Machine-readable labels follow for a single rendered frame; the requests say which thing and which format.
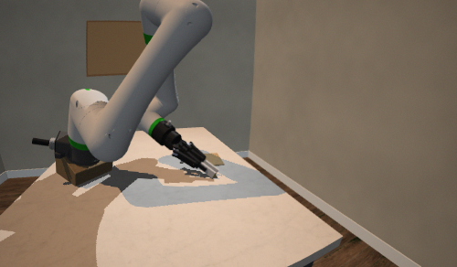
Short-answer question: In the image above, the brown square mat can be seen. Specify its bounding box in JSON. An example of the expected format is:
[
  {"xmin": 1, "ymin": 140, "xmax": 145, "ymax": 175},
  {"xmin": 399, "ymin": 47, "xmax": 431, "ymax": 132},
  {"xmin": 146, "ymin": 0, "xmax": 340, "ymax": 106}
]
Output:
[{"xmin": 204, "ymin": 153, "xmax": 225, "ymax": 166}]

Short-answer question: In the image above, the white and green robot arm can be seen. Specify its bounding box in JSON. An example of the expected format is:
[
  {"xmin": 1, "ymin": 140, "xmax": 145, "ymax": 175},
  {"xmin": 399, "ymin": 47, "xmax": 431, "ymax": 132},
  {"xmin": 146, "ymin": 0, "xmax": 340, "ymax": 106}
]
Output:
[{"xmin": 32, "ymin": 0, "xmax": 213, "ymax": 166}]

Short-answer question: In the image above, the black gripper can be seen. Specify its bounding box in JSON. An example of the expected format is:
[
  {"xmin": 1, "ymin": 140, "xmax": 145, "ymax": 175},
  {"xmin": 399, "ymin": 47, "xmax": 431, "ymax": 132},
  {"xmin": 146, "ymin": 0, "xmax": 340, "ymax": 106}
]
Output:
[{"xmin": 164, "ymin": 131, "xmax": 218, "ymax": 178}]

